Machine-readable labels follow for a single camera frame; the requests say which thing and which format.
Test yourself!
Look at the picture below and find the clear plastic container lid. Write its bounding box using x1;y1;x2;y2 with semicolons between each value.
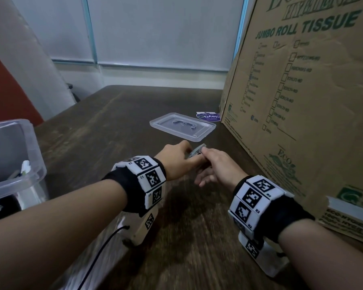
149;112;217;142

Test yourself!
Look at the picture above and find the person's right forearm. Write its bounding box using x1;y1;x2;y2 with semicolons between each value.
277;219;363;290

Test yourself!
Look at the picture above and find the person's right hand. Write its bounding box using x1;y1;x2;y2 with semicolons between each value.
194;147;249;192

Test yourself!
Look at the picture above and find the frosted glass partition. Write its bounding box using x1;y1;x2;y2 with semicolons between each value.
9;0;248;71

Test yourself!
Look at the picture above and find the red panel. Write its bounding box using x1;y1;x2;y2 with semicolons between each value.
0;46;44;127

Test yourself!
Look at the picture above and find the clear plastic storage bin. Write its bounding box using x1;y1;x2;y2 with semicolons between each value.
0;119;48;222

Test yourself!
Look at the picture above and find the person's left hand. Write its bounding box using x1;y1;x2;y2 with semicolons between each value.
154;140;207;182

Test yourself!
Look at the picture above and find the black camera cable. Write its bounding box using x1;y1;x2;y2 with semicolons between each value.
77;226;131;290

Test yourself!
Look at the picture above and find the small clear paper clip box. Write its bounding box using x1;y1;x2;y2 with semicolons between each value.
186;143;207;159

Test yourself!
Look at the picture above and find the round blue sticker card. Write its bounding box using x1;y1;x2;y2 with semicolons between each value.
196;111;221;122

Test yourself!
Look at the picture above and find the person's left forearm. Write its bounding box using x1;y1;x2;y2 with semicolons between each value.
0;179;128;290

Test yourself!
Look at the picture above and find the large printed cardboard box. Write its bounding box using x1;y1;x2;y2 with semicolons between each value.
218;0;363;248

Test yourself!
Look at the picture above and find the black wristband with marker tiles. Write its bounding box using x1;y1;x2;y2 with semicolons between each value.
227;175;316;244
101;155;167;216

